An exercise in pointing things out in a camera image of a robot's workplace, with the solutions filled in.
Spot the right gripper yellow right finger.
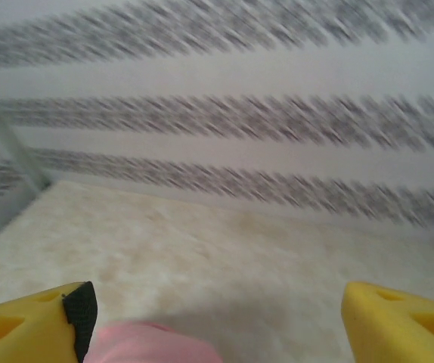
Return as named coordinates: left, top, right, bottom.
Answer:
left=340, top=280, right=434, bottom=363

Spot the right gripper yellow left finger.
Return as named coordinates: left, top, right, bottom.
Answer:
left=0, top=281, right=99, bottom=363

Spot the pink t-shirt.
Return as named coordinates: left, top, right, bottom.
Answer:
left=84, top=320, right=224, bottom=363

